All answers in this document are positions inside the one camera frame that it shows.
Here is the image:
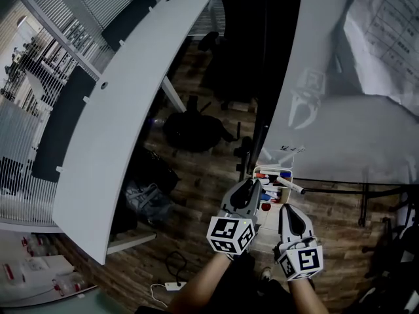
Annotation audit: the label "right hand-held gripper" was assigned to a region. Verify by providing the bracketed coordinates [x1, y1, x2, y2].
[273, 203, 324, 281]

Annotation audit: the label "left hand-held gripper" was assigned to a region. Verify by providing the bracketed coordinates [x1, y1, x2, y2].
[206, 179, 263, 258]

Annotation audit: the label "black-capped whiteboard marker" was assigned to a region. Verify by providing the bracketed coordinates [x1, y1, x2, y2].
[276, 175, 306, 196]

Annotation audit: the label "person's right forearm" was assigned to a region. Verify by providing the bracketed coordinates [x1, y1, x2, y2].
[287, 278, 329, 314]

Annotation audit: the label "person's left forearm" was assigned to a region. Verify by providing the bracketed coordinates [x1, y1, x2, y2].
[168, 252, 237, 314]

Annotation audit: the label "white marker holder box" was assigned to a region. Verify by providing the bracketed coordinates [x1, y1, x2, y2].
[251, 165, 294, 206]

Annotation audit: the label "black whiteboard stand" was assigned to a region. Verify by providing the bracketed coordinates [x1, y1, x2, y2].
[236, 119, 419, 228]

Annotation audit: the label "large whiteboard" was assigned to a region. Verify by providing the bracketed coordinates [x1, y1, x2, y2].
[261, 0, 419, 186]

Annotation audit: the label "person's black trousers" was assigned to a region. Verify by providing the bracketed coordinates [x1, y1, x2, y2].
[136, 253, 297, 314]

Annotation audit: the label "black garbage bag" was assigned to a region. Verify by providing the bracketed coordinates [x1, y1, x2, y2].
[130, 145, 181, 194]

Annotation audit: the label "grey backpack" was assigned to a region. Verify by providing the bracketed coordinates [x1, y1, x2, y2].
[123, 181, 175, 226]

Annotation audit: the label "white curved desk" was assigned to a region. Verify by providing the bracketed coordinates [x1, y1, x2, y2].
[52, 0, 216, 265]

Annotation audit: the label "black office chair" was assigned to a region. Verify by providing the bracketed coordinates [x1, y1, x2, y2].
[198, 0, 266, 111]

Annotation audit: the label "black desk partition panel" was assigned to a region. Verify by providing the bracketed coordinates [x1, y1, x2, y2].
[31, 65, 98, 183]
[100, 0, 158, 52]

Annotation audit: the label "clear plastic bottle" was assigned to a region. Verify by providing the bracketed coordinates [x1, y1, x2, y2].
[52, 272, 88, 297]

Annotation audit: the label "paper chart sheet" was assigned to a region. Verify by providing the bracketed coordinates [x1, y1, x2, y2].
[342, 0, 419, 124]

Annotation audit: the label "black cable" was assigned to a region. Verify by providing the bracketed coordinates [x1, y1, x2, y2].
[164, 250, 188, 285]

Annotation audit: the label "white power cable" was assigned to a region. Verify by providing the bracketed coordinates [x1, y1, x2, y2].
[149, 283, 168, 309]

